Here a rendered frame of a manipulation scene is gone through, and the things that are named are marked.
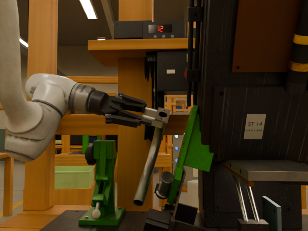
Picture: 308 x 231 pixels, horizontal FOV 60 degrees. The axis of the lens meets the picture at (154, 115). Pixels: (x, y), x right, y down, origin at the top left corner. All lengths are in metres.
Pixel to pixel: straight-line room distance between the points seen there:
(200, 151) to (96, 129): 0.61
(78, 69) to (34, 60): 10.07
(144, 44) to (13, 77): 0.49
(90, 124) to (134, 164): 0.28
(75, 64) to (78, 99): 10.55
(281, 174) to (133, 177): 0.66
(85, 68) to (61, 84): 10.39
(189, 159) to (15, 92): 0.46
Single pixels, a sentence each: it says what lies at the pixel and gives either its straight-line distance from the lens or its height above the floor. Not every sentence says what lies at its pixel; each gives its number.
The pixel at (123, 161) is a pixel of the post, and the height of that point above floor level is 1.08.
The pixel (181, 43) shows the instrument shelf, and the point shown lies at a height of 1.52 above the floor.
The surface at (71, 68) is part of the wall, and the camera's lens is 11.37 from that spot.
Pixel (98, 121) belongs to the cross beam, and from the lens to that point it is 1.20.
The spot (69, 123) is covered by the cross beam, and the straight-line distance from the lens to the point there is 1.24.
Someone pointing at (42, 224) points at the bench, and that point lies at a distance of 1.08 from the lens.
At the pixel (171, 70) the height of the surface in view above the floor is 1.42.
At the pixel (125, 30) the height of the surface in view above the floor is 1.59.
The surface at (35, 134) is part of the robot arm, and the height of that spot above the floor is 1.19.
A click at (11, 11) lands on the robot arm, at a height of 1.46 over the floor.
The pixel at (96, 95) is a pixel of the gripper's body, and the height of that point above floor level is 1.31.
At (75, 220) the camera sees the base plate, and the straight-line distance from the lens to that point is 1.01.
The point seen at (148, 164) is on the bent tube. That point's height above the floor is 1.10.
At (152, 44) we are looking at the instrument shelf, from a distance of 1.00.
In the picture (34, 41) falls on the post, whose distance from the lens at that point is 1.27.
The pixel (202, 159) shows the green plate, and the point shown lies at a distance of 0.72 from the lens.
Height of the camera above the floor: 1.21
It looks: 3 degrees up
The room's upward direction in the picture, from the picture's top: straight up
